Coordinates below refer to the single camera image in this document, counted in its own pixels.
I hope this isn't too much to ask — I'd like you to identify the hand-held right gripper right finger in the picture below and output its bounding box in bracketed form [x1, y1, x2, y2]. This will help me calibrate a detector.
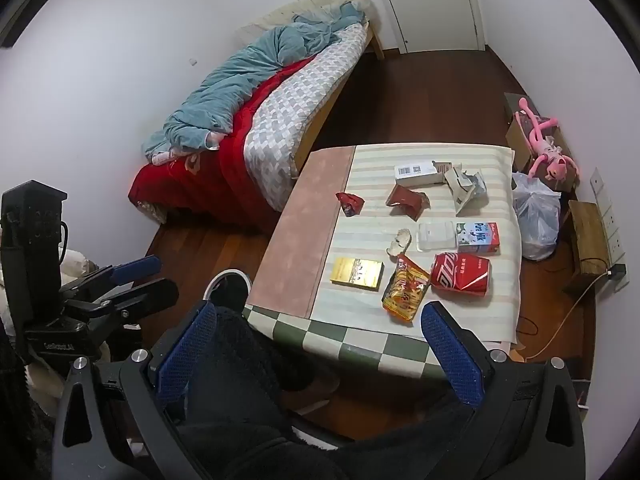
[420, 301, 586, 480]

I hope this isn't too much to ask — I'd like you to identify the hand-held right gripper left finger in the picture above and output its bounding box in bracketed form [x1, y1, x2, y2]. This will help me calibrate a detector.
[52, 302, 218, 480]

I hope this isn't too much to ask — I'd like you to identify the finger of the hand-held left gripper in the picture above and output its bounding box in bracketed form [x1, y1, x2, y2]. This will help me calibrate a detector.
[60, 256, 162, 303]
[85, 279, 179, 331]

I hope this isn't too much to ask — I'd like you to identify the torn paper carton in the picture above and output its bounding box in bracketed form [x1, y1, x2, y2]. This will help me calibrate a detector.
[432, 160, 490, 213]

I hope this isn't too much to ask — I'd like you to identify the small red snack packet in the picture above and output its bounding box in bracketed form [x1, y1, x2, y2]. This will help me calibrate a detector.
[335, 191, 365, 217]

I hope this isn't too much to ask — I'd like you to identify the person's black trouser leg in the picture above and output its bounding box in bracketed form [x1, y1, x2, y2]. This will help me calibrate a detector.
[172, 305, 481, 480]

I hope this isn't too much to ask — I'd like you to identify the white rimmed bin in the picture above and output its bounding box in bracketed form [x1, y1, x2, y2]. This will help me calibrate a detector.
[205, 269, 252, 306]

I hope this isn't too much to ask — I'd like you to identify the orange snack bag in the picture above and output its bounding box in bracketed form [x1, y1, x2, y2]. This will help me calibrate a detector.
[381, 254, 432, 322]

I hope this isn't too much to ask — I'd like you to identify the crushed red soda can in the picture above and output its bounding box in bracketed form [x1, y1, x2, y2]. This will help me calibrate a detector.
[431, 252, 492, 296]

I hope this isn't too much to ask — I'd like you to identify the green checkered tablecloth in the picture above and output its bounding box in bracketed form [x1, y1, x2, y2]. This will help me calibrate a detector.
[242, 305, 501, 381]

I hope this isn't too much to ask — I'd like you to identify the red blanket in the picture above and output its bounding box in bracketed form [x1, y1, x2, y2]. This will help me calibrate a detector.
[128, 57, 313, 233]

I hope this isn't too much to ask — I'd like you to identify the clear plastic container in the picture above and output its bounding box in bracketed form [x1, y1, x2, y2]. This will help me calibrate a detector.
[416, 221, 458, 253]

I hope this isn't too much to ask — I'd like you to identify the blue white milk carton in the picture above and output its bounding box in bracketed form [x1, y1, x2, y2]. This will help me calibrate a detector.
[455, 221, 501, 254]

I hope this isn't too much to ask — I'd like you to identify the crumpled white tissue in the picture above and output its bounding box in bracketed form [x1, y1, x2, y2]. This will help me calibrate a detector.
[385, 229, 413, 258]

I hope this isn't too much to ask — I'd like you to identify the gold box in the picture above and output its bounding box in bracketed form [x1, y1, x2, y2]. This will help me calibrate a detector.
[330, 257, 385, 291]

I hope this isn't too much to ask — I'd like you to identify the striped table mat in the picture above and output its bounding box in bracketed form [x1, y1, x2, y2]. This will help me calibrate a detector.
[310, 143, 523, 346]

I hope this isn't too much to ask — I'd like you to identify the dark red foil packet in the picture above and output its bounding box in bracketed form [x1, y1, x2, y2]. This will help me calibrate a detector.
[385, 183, 431, 221]

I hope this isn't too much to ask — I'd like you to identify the white plastic bag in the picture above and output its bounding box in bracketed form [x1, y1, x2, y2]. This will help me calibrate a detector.
[511, 172, 562, 261]

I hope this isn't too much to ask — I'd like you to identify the pink table mat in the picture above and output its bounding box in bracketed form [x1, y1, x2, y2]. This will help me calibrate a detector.
[248, 146, 357, 320]

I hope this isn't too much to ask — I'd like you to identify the small wooden stool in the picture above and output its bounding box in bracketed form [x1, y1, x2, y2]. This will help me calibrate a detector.
[562, 200, 613, 296]

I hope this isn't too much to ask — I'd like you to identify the white cardboard box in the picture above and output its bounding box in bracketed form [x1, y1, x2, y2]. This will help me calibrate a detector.
[394, 161, 447, 186]

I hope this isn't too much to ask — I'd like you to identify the bed with blankets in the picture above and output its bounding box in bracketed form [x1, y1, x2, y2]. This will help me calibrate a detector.
[141, 2, 368, 161]

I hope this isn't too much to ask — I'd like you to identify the pink plush toy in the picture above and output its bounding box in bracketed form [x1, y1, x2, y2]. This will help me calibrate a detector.
[515, 97, 581, 183]

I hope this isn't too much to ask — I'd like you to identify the bed with quilts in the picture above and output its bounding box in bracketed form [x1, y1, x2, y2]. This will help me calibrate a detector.
[243, 22, 371, 211]

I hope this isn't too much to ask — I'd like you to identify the brown cardboard box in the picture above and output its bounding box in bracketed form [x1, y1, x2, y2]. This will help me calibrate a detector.
[504, 92, 576, 176]

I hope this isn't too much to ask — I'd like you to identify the cream pillow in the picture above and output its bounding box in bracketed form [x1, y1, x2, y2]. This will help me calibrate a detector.
[240, 0, 371, 36]

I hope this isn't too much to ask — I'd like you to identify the white door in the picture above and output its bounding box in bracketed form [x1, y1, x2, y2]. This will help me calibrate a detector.
[367, 0, 485, 53]

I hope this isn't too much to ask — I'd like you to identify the beige cable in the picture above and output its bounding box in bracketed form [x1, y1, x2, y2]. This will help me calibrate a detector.
[517, 272, 611, 361]

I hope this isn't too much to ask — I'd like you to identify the white wall socket panel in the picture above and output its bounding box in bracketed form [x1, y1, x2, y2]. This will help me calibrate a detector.
[590, 167, 631, 293]

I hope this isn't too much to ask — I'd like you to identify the wooden bed frame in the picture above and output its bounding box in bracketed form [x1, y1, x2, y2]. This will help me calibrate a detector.
[292, 25, 386, 178]

